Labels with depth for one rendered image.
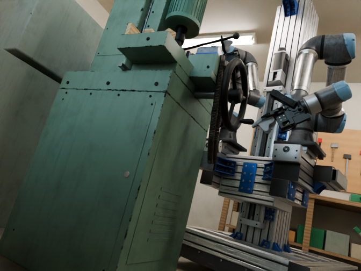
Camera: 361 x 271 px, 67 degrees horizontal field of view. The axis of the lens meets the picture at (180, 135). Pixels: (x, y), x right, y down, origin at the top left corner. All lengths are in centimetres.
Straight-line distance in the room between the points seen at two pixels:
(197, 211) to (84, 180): 368
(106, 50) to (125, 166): 69
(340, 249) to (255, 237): 215
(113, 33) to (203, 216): 358
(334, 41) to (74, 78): 119
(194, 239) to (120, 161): 84
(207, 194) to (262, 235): 285
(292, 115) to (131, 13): 91
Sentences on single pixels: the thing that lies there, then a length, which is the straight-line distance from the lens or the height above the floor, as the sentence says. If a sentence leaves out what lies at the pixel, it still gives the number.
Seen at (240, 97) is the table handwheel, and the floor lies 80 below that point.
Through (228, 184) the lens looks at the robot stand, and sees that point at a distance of 172.
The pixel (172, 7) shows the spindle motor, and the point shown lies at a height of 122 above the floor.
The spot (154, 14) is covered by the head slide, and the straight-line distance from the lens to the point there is 147.
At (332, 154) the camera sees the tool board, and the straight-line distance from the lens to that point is 443.
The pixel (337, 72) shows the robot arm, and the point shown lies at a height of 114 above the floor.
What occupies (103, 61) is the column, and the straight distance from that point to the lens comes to 143.
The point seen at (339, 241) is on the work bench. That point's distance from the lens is 387.
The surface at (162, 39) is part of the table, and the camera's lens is 98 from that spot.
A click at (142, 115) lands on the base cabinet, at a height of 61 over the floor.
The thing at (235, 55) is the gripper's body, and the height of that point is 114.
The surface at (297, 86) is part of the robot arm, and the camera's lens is 128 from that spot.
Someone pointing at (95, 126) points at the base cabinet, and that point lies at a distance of 110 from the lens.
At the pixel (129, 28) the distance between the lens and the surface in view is 111.
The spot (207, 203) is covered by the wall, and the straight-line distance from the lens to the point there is 457.
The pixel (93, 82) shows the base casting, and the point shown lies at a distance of 121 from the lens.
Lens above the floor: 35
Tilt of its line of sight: 14 degrees up
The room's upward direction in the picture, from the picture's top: 14 degrees clockwise
